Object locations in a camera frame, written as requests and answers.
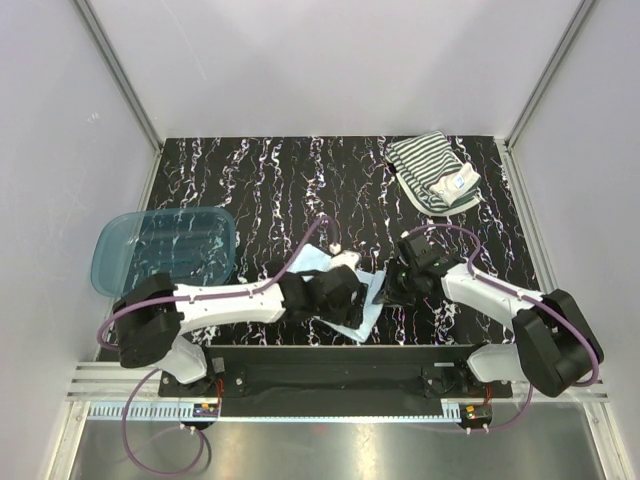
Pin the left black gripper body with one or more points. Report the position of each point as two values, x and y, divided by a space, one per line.
344 313

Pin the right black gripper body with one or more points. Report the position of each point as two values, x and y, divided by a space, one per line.
401 284

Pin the light blue towel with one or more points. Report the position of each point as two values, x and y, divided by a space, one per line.
312 258

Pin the green white striped towel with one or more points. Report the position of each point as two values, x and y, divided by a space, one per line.
436 181

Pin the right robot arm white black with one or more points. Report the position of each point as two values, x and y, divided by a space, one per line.
554 347

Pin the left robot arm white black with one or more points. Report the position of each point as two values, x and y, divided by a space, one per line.
152 322

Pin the blue transparent plastic container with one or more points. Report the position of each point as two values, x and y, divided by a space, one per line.
194 245

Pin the right electronics board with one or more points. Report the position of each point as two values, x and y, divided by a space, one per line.
482 413

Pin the electronics board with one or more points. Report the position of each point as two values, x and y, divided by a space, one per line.
482 413
205 410

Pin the left electronics board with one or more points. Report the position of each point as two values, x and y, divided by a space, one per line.
205 410

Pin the aluminium frame rail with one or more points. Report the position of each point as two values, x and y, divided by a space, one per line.
113 394

